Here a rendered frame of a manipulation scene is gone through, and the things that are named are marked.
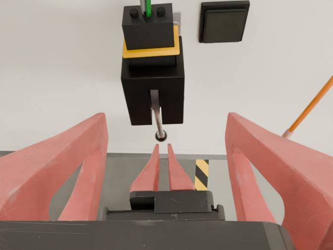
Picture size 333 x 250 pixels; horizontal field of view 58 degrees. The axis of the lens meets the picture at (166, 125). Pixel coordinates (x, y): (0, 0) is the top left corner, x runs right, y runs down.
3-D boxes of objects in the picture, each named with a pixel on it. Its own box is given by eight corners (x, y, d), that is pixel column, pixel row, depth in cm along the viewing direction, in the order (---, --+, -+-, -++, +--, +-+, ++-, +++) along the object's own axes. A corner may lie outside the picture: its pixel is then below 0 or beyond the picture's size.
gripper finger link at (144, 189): (134, 126, 31) (127, 213, 24) (204, 125, 30) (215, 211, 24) (140, 165, 36) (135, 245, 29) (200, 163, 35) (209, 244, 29)
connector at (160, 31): (135, 62, 22) (133, 82, 21) (123, 2, 18) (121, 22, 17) (175, 60, 22) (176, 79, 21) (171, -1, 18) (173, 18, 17)
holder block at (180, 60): (133, 88, 26) (131, 126, 24) (123, 37, 22) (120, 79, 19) (181, 86, 26) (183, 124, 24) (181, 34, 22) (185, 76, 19)
